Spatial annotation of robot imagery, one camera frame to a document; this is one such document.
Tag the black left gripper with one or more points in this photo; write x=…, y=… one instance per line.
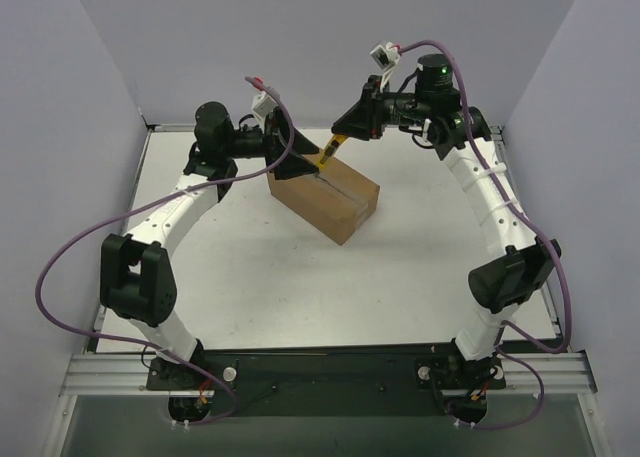
x=273, y=144

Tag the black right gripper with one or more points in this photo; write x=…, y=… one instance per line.
x=373, y=110

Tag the yellow utility knife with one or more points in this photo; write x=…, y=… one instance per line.
x=330, y=150

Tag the brown cardboard express box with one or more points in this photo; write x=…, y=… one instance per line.
x=337, y=201

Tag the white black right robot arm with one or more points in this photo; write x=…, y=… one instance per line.
x=436, y=117

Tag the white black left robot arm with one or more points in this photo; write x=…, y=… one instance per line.
x=136, y=278

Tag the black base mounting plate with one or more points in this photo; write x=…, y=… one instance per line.
x=382, y=383

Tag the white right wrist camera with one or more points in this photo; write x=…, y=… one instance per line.
x=386, y=55

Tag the aluminium front frame rail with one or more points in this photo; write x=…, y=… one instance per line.
x=124, y=375

